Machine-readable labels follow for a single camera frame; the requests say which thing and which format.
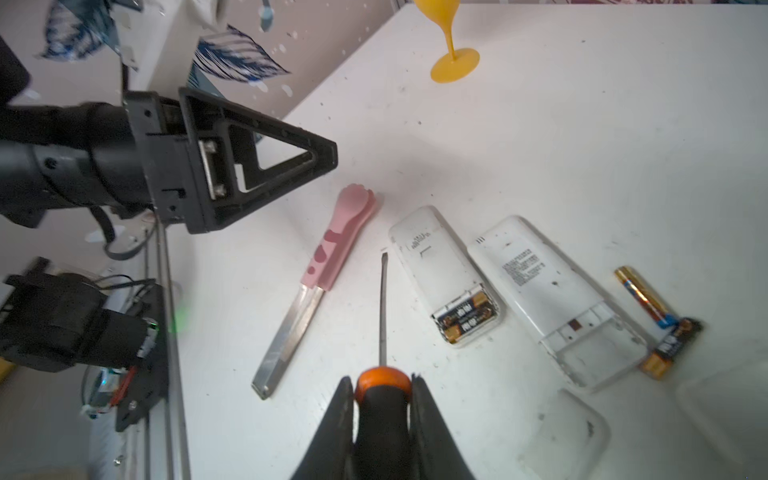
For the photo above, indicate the grey small remote control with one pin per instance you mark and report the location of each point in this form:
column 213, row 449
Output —
column 438, row 266

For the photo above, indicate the white remote control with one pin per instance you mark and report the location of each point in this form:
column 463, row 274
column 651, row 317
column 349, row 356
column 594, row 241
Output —
column 588, row 341

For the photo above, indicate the orange black screwdriver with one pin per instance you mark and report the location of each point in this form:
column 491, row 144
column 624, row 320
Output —
column 382, row 447

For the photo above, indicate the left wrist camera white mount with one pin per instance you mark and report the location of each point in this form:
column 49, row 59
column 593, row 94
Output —
column 158, row 39

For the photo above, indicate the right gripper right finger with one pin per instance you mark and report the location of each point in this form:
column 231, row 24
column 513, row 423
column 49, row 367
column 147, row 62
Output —
column 434, row 453

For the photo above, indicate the gold blue AAA battery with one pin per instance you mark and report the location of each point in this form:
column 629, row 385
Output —
column 646, row 297

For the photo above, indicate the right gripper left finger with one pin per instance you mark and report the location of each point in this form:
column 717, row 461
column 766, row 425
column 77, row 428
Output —
column 329, row 453

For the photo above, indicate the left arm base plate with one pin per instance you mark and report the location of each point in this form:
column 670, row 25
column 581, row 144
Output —
column 146, row 383

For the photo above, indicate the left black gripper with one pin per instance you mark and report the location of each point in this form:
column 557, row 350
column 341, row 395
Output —
column 257, row 158

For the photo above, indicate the yellow plastic goblet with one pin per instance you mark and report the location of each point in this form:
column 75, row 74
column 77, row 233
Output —
column 457, row 63

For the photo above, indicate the white battery cover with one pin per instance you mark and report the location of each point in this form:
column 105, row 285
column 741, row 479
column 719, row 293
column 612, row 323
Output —
column 729, row 409

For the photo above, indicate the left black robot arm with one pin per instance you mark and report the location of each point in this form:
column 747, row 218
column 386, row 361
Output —
column 53, row 158

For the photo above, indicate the black gold AAA battery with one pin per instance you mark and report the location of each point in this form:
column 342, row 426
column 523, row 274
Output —
column 672, row 346

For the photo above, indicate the small translucent battery cover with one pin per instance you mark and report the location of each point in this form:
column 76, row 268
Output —
column 569, row 443

